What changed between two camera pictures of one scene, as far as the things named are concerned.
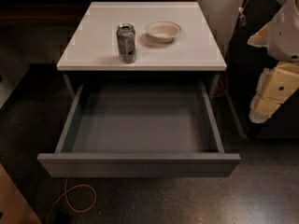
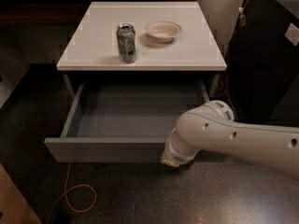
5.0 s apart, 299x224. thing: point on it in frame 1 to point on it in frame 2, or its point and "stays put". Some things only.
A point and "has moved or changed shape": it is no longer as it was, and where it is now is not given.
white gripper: x=286 y=37 to x=177 y=156
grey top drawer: x=141 y=129 has moved or changed shape
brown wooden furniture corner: x=14 y=205 stays put
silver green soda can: x=126 y=38 stays put
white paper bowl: x=163 y=32 stays put
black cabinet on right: x=248 y=62 stays put
